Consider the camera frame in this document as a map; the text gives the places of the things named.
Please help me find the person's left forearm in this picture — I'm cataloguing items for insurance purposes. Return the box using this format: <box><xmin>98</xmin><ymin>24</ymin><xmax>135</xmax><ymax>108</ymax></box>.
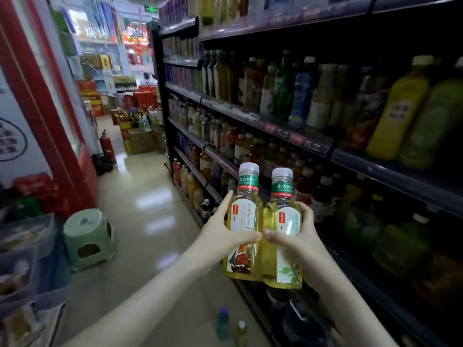
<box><xmin>61</xmin><ymin>249</ymin><xmax>218</xmax><ymax>347</ymax></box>

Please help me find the yellow tea bottle ship label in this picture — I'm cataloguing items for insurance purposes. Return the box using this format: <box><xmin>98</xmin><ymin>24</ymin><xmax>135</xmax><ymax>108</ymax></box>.
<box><xmin>222</xmin><ymin>162</ymin><xmax>265</xmax><ymax>282</ymax></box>

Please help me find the row of red yellow bottles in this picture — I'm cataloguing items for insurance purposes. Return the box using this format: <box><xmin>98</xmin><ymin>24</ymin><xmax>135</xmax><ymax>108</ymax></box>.
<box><xmin>172</xmin><ymin>158</ymin><xmax>205</xmax><ymax>214</ymax></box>

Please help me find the red fire extinguisher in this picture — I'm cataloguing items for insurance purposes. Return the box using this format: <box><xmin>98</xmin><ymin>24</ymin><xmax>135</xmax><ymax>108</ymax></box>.
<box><xmin>99</xmin><ymin>129</ymin><xmax>117</xmax><ymax>165</ymax></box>

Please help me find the person's right hand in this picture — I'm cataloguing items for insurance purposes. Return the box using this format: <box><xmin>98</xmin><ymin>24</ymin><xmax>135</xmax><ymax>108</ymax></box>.
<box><xmin>263</xmin><ymin>201</ymin><xmax>337</xmax><ymax>290</ymax></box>

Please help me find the stack of clear plastic bins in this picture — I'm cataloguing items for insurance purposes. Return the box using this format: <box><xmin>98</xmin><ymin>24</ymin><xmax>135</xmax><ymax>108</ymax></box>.
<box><xmin>0</xmin><ymin>213</ymin><xmax>71</xmax><ymax>347</ymax></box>

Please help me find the red framed display cabinet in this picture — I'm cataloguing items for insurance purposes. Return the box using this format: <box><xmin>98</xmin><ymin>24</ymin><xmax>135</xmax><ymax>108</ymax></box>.
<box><xmin>0</xmin><ymin>0</ymin><xmax>100</xmax><ymax>221</ymax></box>

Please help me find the green object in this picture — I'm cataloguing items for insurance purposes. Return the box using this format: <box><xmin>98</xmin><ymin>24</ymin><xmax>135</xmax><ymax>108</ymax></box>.
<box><xmin>63</xmin><ymin>208</ymin><xmax>117</xmax><ymax>273</ymax></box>

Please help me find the green drink bottle white cap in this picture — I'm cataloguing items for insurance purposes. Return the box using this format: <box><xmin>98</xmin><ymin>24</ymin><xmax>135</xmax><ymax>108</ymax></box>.
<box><xmin>235</xmin><ymin>320</ymin><xmax>248</xmax><ymax>347</ymax></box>

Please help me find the blue-capped green bottle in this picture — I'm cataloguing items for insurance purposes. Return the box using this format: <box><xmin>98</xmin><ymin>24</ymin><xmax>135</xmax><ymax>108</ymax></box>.
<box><xmin>216</xmin><ymin>307</ymin><xmax>231</xmax><ymax>342</ymax></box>

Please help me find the stack of red cartons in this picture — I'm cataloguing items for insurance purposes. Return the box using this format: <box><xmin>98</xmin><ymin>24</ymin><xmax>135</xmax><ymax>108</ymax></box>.
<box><xmin>123</xmin><ymin>85</ymin><xmax>158</xmax><ymax>109</ymax></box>

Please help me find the row of clear water bottles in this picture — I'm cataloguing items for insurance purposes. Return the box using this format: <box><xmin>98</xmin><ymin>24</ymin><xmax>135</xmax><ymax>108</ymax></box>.
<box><xmin>249</xmin><ymin>0</ymin><xmax>330</xmax><ymax>19</ymax></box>

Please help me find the green pictured price label strip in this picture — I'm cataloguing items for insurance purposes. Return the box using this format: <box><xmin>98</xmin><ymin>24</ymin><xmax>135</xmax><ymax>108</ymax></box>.
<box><xmin>201</xmin><ymin>97</ymin><xmax>333</xmax><ymax>158</ymax></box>

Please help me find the red black price label strip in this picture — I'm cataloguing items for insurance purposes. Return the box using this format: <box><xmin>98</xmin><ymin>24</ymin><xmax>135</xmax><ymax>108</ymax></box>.
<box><xmin>199</xmin><ymin>0</ymin><xmax>373</xmax><ymax>42</ymax></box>

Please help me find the yellow tea bottle leaf label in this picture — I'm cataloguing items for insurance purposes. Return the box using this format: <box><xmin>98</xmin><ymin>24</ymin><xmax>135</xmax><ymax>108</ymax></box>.
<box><xmin>262</xmin><ymin>168</ymin><xmax>304</xmax><ymax>290</ymax></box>

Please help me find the person's left hand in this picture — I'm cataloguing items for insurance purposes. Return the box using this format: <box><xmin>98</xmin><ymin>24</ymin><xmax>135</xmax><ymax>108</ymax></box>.
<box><xmin>188</xmin><ymin>190</ymin><xmax>263</xmax><ymax>275</ymax></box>

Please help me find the row of tea juice bottles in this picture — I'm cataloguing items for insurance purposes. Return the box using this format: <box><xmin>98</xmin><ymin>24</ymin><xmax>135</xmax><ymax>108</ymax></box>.
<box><xmin>208</xmin><ymin>117</ymin><xmax>463</xmax><ymax>315</ymax></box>

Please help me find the black bag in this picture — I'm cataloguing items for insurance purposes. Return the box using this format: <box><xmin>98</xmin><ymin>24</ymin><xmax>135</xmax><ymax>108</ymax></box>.
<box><xmin>91</xmin><ymin>153</ymin><xmax>115</xmax><ymax>176</ymax></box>

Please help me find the row of yellow tea bottles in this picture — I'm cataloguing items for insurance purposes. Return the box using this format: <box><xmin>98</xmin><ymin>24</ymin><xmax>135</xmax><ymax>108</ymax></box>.
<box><xmin>188</xmin><ymin>0</ymin><xmax>250</xmax><ymax>27</ymax></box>

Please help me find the brown cardboard box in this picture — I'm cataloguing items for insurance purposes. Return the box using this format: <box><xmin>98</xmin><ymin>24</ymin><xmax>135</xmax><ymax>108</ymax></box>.
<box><xmin>126</xmin><ymin>128</ymin><xmax>158</xmax><ymax>155</ymax></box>

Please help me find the row of purple drink cans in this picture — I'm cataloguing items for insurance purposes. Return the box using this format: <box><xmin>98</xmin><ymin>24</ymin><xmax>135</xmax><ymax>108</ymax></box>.
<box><xmin>159</xmin><ymin>0</ymin><xmax>189</xmax><ymax>27</ymax></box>

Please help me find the person's right forearm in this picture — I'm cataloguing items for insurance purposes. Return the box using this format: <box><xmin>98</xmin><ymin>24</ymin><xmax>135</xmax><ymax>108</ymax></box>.
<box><xmin>307</xmin><ymin>263</ymin><xmax>398</xmax><ymax>347</ymax></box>

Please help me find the pile of red packets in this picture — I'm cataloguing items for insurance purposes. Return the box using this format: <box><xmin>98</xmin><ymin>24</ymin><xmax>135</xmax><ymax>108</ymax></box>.
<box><xmin>13</xmin><ymin>173</ymin><xmax>69</xmax><ymax>214</ymax></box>

